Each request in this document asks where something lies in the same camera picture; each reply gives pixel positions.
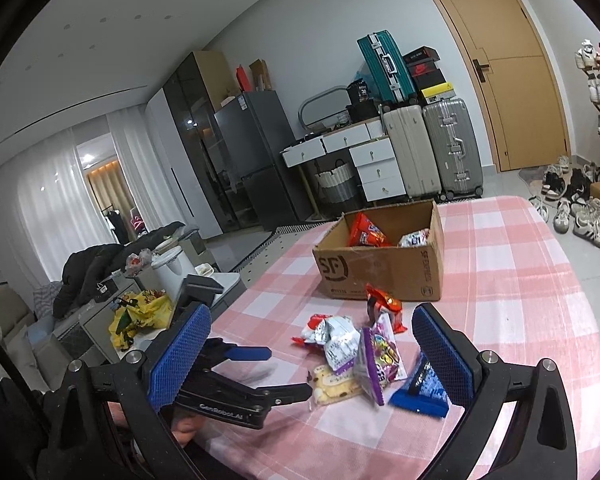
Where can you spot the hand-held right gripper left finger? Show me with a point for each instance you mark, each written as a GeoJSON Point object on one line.
{"type": "Point", "coordinates": [180, 355]}

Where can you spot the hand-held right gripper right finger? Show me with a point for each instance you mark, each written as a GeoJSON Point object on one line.
{"type": "Point", "coordinates": [442, 355]}

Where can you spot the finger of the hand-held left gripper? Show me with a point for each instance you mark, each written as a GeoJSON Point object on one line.
{"type": "Point", "coordinates": [250, 353]}
{"type": "Point", "coordinates": [287, 394]}

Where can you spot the blue snack packet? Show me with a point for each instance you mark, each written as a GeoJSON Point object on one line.
{"type": "Point", "coordinates": [422, 392]}

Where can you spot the yellow white snack packet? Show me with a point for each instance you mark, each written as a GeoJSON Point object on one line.
{"type": "Point", "coordinates": [330, 386]}

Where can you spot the purple candy packet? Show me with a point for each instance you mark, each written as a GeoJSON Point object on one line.
{"type": "Point", "coordinates": [380, 360]}

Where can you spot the large white red snack packet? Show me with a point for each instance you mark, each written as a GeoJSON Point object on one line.
{"type": "Point", "coordinates": [337, 340]}

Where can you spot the small red snack packet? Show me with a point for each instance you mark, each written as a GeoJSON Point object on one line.
{"type": "Point", "coordinates": [385, 307]}

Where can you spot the brown cardboard box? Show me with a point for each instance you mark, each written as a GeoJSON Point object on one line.
{"type": "Point", "coordinates": [380, 270]}

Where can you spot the red orange snack packet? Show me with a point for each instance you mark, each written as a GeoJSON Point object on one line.
{"type": "Point", "coordinates": [366, 232]}

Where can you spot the person's left forearm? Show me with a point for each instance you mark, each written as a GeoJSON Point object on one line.
{"type": "Point", "coordinates": [10, 420]}

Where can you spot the person's left hand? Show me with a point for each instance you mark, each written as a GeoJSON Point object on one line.
{"type": "Point", "coordinates": [185, 432]}

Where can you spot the yellow plastic bag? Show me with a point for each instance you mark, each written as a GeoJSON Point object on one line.
{"type": "Point", "coordinates": [145, 315]}

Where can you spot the grey side cabinet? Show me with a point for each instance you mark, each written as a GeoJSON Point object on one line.
{"type": "Point", "coordinates": [230, 285]}

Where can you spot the white kettle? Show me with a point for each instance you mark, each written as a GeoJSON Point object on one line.
{"type": "Point", "coordinates": [167, 275]}

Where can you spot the pink checked tablecloth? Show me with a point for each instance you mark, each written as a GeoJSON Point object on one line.
{"type": "Point", "coordinates": [505, 285]}

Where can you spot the beige sofa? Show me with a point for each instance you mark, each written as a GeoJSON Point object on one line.
{"type": "Point", "coordinates": [5, 310]}

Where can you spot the woven laundry basket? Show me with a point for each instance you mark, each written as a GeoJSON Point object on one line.
{"type": "Point", "coordinates": [337, 185]}

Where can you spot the dark glass cabinet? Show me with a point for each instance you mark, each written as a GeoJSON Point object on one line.
{"type": "Point", "coordinates": [200, 160]}

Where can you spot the pile of shoes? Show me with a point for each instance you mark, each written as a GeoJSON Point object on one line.
{"type": "Point", "coordinates": [580, 210]}

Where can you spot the grey door mat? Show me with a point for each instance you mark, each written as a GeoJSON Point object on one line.
{"type": "Point", "coordinates": [532, 175]}

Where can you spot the grey refrigerator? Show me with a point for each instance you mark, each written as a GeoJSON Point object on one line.
{"type": "Point", "coordinates": [260, 150]}

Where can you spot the white sheer curtain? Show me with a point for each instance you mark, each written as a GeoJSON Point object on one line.
{"type": "Point", "coordinates": [45, 200]}

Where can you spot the white drawer dresser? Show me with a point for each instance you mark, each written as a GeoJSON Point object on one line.
{"type": "Point", "coordinates": [375, 160]}

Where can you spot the beige suitcase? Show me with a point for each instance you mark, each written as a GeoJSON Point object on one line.
{"type": "Point", "coordinates": [410, 150]}

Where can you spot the silver suitcase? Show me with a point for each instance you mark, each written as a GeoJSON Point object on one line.
{"type": "Point", "coordinates": [452, 145]}

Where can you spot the red paper bag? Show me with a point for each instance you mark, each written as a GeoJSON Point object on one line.
{"type": "Point", "coordinates": [243, 77]}

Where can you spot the black printed bag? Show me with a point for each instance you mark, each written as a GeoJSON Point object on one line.
{"type": "Point", "coordinates": [358, 92]}

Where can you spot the wooden door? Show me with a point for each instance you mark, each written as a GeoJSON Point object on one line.
{"type": "Point", "coordinates": [505, 85]}

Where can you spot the tall brown paper bag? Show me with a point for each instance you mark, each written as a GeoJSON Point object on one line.
{"type": "Point", "coordinates": [260, 75]}

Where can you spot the teal suitcase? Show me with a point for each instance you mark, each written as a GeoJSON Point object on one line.
{"type": "Point", "coordinates": [380, 67]}

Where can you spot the arched metal frame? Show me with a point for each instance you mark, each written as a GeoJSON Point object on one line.
{"type": "Point", "coordinates": [304, 110]}

